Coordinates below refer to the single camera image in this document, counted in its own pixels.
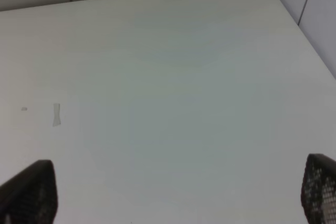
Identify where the clear tape strip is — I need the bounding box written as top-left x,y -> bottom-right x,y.
52,103 -> 61,127

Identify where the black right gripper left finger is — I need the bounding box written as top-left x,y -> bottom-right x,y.
1,160 -> 58,224

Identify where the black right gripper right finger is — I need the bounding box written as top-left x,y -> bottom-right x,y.
301,154 -> 335,224

